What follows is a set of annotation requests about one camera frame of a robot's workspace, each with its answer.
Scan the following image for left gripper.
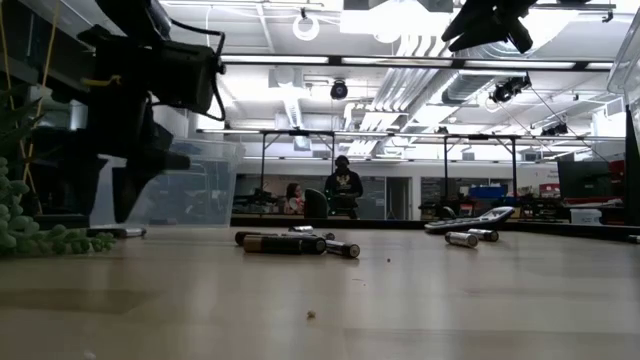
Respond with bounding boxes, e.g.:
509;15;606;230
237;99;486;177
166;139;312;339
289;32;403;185
29;24;192;224

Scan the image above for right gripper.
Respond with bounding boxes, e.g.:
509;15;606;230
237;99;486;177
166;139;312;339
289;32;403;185
440;0;539;55

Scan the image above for large copper and black battery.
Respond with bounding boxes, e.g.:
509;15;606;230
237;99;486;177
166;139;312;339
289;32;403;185
234;230;282;246
242;233;328;257

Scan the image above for black battery with silver end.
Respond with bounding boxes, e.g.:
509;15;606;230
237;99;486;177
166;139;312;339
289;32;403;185
87;227;148;240
324;239;362;260

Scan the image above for green succulent plant in pot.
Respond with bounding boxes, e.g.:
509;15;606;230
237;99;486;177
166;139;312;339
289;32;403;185
0;84;119;259

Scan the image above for clear plastic bin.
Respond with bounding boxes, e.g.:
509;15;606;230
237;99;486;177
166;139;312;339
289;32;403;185
89;136;247;229

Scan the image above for blue crate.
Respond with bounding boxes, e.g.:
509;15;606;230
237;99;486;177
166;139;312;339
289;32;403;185
467;184;509;200

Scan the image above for black computer monitor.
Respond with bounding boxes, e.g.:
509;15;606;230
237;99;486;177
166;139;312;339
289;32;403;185
556;159;614;202

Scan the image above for grey calculator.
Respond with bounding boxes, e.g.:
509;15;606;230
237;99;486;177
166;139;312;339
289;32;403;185
423;205;517;235

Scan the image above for person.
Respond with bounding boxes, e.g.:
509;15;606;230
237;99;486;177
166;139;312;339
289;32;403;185
283;181;307;217
324;154;365;220

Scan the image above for silver cylindrical battery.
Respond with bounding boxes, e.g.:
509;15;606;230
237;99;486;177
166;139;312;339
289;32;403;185
467;228;501;244
444;231;480;250

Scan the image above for white box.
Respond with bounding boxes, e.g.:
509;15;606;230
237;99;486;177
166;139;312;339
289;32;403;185
569;207;604;227

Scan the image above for dark office chair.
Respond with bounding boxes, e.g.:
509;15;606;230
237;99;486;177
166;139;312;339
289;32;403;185
303;187;330;220

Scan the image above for black camera on mount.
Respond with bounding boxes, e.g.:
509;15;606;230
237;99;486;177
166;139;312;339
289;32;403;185
488;72;533;105

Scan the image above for black overhead frame bar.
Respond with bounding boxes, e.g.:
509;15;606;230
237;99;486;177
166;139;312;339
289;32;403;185
218;53;640;73

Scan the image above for black workstation frame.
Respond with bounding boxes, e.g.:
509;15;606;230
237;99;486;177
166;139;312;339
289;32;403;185
441;132;522;202
256;128;338;202

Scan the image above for yellow cable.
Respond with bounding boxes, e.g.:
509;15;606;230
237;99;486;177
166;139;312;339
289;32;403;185
0;0;62;217

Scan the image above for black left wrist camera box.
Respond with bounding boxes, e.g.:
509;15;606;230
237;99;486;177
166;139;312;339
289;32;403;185
149;38;227;117

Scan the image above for black dome ceiling camera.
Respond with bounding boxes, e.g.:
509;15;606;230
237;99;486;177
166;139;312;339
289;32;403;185
329;78;350;102

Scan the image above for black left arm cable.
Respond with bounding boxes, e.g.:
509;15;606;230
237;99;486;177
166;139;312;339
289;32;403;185
168;18;227;123

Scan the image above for white ring lamp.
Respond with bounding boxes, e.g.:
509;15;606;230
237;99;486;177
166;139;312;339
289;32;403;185
291;13;322;43

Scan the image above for black upright post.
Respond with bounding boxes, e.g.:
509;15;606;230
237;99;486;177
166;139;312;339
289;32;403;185
623;103;640;228

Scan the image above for black aluminium frame rail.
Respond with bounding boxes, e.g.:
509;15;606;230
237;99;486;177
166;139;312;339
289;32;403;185
229;213;640;243

